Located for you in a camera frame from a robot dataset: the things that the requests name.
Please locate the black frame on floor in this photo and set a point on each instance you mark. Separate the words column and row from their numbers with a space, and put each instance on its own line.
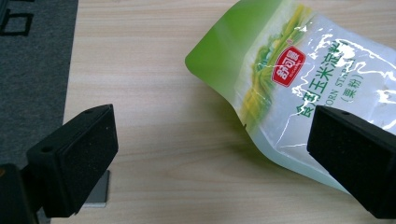
column 17, row 21

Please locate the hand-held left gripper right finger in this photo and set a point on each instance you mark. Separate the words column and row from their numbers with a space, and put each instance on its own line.
column 355, row 152

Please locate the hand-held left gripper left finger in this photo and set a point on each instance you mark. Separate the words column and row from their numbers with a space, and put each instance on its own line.
column 74, row 161

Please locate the green and white starch pouch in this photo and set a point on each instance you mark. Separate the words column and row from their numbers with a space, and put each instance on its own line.
column 274, row 77

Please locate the grey metal table leg plate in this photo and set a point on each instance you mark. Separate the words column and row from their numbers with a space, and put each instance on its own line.
column 99, row 193

